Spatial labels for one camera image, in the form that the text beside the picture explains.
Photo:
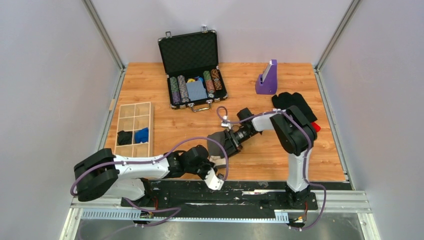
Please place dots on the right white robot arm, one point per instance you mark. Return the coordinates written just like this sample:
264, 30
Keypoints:
295, 133

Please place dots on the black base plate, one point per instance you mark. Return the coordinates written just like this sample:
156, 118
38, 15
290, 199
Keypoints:
236, 199

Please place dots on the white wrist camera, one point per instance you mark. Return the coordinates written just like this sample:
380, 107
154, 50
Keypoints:
212, 181
225, 124

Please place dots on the black underwear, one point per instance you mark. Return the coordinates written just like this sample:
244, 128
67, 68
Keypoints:
285, 100

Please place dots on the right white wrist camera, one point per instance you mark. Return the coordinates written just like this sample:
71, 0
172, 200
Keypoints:
225, 124

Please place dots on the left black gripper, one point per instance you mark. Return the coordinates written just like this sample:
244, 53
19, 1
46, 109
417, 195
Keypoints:
209, 165

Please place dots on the wooden compartment tray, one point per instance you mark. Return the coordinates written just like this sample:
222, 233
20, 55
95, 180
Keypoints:
133, 117

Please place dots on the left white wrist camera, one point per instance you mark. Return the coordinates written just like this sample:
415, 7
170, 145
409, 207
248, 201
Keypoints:
212, 181

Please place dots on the black rolled cloth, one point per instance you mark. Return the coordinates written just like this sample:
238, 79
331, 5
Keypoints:
124, 138

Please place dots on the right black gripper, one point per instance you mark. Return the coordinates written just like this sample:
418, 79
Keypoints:
232, 145

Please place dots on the black poker chip case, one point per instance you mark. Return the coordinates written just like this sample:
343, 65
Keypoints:
192, 56

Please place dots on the red underwear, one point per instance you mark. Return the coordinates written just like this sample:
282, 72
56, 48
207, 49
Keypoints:
316, 126

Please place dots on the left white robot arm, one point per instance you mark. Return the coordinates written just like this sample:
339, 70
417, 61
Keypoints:
105, 174

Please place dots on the grey underwear white waistband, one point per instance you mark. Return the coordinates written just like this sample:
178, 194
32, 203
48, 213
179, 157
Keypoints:
216, 154

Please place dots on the purple card holder stand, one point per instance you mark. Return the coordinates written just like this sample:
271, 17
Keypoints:
267, 82

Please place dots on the blue rolled cloth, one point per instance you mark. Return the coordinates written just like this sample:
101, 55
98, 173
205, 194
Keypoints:
141, 136

